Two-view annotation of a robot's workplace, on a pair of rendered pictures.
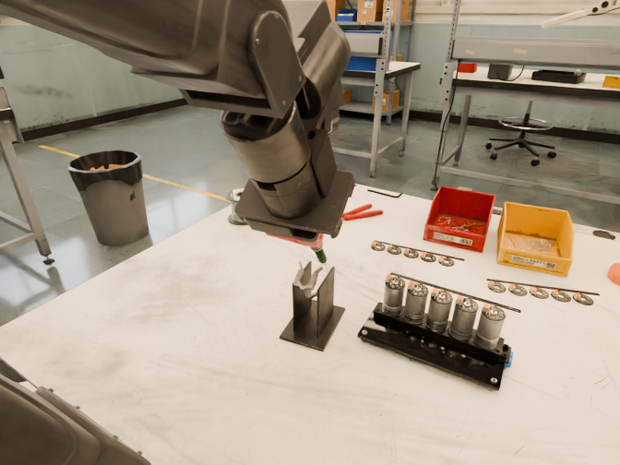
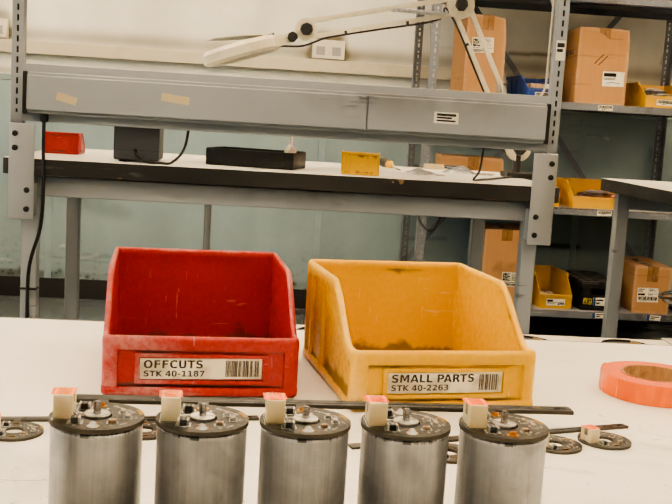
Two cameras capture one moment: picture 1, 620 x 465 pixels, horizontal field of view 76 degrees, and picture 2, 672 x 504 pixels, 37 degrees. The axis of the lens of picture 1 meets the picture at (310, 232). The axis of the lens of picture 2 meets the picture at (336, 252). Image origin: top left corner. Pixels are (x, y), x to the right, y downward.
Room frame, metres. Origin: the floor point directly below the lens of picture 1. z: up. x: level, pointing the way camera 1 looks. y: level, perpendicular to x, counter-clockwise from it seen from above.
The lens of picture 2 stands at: (0.15, 0.00, 0.89)
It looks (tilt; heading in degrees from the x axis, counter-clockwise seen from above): 8 degrees down; 323
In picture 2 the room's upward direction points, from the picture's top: 3 degrees clockwise
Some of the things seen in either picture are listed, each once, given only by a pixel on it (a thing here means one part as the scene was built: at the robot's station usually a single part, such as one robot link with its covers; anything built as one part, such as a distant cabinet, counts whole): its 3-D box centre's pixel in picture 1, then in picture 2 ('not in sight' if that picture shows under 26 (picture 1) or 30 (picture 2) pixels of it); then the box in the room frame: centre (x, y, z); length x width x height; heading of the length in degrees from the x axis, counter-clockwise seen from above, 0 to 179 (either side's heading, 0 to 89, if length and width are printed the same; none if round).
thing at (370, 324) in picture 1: (430, 342); not in sight; (0.35, -0.14, 0.76); 0.16 x 0.07 x 0.01; 60
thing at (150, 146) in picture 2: (500, 69); (139, 142); (2.58, -1.15, 0.80); 0.15 x 0.12 x 0.10; 149
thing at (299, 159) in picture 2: (558, 76); (256, 157); (2.48, -1.45, 0.77); 0.24 x 0.16 x 0.04; 44
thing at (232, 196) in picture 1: (243, 206); not in sight; (0.69, 0.13, 0.78); 0.06 x 0.06 x 0.05
